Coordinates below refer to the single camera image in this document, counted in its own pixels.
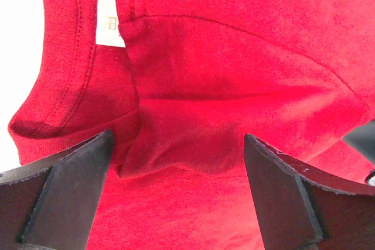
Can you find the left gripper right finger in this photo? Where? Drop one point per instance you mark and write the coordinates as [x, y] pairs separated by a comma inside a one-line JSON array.
[[299, 206]]

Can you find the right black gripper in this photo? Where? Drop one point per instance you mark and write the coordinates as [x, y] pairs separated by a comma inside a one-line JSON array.
[[362, 139]]

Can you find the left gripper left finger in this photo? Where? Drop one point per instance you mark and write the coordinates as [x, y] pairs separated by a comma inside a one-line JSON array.
[[51, 203]]

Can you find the red t-shirt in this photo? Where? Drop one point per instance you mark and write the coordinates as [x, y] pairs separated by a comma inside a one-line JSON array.
[[180, 82]]

